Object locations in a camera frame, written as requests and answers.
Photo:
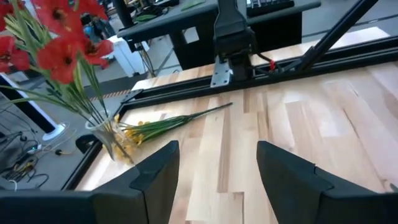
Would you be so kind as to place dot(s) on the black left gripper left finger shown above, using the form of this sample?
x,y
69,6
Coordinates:
x,y
93,207

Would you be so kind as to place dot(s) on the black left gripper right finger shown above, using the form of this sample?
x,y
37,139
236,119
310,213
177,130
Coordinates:
x,y
311,202

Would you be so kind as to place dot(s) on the yellow artificial flower bunch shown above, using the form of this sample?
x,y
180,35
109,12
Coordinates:
x,y
164,124

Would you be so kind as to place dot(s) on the red artificial flower bunch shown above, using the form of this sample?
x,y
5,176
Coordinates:
x,y
59,56
9,53

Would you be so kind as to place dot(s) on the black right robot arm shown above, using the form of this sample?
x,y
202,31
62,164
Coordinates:
x,y
233,31

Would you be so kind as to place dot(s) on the smooth clear glass vase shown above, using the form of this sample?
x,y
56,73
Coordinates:
x,y
107,140

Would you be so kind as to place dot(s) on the white power strip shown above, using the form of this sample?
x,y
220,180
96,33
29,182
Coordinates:
x,y
34,149

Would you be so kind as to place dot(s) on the white and black floor stand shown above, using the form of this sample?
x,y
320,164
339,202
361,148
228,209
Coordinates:
x,y
54,133

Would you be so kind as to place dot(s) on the white box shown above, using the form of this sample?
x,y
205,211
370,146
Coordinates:
x,y
127,59

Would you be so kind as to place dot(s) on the silver mounting plate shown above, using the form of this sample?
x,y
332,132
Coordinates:
x,y
220,76

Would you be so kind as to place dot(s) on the green leaf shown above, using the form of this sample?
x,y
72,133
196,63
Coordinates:
x,y
146,17

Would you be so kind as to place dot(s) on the black backlit keyboard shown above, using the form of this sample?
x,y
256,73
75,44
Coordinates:
x,y
270,3

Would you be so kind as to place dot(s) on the black aluminium table frame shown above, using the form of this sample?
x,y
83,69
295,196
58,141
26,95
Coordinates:
x,y
186,91

